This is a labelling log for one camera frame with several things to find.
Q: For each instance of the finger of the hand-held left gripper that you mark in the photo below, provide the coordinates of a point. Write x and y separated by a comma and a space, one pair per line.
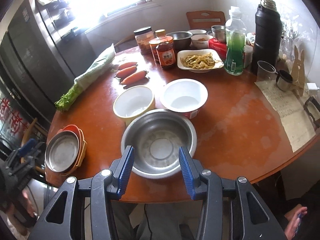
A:
28, 146
38, 152

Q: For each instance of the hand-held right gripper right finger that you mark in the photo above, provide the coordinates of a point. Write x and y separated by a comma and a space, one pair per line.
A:
187, 172

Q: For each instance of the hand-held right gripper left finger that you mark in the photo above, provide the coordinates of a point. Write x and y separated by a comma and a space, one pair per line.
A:
125, 170

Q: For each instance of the dark round metal plate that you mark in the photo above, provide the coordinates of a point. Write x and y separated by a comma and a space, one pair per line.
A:
62, 152

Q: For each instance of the large stainless steel bowl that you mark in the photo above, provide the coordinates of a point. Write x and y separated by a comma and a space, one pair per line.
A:
160, 140

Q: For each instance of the yellow shell-shaped plate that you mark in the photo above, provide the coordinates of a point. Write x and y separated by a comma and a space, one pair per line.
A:
83, 152

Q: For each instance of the yellow bowl with white inside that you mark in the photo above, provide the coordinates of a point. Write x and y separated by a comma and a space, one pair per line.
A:
133, 102

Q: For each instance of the white paper bowl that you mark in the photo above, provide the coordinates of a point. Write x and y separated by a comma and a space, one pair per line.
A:
183, 95

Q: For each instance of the yellow wooden chair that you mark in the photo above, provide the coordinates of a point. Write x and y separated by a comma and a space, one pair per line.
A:
31, 127

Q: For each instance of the glass door with red decal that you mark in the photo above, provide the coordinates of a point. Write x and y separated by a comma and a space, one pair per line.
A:
12, 115

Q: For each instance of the grey refrigerator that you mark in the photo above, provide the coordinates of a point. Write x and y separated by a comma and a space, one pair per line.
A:
37, 62

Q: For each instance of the carrot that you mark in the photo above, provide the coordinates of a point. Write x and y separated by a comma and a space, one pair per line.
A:
135, 78
126, 72
127, 65

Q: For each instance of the celery bunch in plastic bag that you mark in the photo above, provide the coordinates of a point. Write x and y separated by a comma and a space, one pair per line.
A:
95, 67

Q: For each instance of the white plate of pickled vegetables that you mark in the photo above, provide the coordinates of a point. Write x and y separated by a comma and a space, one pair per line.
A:
200, 60

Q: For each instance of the handwritten paper sheet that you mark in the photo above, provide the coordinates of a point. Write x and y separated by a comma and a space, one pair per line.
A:
282, 110

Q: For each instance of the dark sauce bottle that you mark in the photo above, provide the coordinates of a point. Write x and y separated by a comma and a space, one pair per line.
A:
167, 57

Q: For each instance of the red lid sauce jar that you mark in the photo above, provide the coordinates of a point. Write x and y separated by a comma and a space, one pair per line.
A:
153, 50

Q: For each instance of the red tissue pack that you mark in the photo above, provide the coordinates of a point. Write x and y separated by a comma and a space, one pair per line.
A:
217, 47

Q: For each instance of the curved back wooden chair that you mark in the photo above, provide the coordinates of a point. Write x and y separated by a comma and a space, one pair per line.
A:
125, 41

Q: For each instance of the white ceramic bowl with food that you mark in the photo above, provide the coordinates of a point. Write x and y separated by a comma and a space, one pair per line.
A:
200, 43

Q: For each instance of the clear jar with black lid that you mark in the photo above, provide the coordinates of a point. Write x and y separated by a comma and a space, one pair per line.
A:
143, 41

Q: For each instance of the green liquid plastic bottle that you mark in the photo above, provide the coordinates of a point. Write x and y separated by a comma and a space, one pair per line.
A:
233, 50

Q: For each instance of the cluttered storage shelf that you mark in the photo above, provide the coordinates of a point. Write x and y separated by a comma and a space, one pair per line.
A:
57, 17

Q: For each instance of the small stainless steel bowl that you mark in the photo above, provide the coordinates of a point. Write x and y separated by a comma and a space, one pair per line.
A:
182, 40

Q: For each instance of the small steel cup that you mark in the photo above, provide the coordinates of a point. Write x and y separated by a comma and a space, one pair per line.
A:
283, 81

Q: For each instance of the small paper packet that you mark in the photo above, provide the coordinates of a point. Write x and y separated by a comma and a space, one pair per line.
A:
248, 52

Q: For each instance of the empty white ceramic bowl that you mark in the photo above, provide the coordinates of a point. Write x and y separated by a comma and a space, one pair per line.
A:
197, 32

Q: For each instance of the tall steel cup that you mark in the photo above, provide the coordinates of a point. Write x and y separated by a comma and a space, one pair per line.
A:
218, 33

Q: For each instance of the cardboard rabbit figure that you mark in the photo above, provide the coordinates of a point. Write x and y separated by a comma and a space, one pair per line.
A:
297, 72

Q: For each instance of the white charger plug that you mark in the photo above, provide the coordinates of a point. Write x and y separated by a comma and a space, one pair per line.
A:
311, 87

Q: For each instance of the black thermos flask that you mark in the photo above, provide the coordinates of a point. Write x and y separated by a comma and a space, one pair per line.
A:
266, 37

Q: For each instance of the brown chair with cutout back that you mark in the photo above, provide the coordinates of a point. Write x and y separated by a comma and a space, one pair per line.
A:
205, 15

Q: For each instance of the clear plastic bag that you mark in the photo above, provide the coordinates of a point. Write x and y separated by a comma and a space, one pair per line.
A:
295, 30

